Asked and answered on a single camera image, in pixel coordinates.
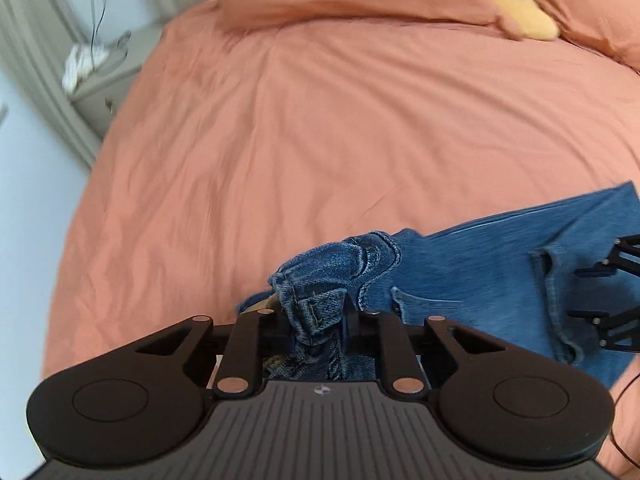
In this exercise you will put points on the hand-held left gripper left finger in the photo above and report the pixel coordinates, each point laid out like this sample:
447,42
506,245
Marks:
272,332

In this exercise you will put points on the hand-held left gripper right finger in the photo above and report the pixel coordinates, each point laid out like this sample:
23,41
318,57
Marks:
357,332

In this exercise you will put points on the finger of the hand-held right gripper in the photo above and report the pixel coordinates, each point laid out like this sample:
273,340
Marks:
622,330
625,255

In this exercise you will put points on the blue denim pants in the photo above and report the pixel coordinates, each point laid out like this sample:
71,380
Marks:
475,270

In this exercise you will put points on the bed with orange sheet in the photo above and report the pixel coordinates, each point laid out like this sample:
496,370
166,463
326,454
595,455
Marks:
300,135

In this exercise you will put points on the yellow cushion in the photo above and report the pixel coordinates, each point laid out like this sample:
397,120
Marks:
525,12

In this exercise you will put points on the beige nightstand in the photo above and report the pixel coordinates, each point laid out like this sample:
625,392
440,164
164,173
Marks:
115,85

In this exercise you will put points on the white crumpled cloth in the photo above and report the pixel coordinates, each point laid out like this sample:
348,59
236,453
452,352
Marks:
82,65

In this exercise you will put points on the beige curtain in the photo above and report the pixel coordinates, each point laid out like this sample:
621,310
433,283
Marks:
45,60

